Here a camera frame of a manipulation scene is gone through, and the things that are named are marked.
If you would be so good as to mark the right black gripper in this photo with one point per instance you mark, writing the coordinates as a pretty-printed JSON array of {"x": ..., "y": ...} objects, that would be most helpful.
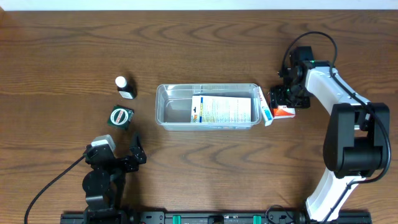
[{"x": 289, "y": 98}]

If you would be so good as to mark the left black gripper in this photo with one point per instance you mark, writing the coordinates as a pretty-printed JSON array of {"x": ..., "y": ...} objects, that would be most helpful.
[{"x": 125, "y": 163}]

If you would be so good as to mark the red orange medicine box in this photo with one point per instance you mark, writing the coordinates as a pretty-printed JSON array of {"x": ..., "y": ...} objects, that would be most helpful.
[{"x": 282, "y": 112}]

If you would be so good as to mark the white Panadol box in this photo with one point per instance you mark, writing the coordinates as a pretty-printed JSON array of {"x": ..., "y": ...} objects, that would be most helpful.
[{"x": 265, "y": 110}]

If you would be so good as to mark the dark bottle white cap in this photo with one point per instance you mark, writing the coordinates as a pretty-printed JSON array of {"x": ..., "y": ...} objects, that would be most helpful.
[{"x": 125, "y": 89}]

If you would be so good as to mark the clear plastic container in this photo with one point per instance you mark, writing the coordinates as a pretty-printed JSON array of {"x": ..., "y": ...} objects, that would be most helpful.
[{"x": 173, "y": 105}]

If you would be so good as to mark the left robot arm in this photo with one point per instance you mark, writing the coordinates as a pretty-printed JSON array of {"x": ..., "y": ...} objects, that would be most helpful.
[{"x": 104, "y": 185}]

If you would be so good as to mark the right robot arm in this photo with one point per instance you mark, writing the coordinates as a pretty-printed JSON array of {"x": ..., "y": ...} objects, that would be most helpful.
[{"x": 356, "y": 149}]

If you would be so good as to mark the black mounting rail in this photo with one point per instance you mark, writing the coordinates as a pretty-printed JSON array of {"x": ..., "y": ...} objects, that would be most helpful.
[{"x": 272, "y": 216}]

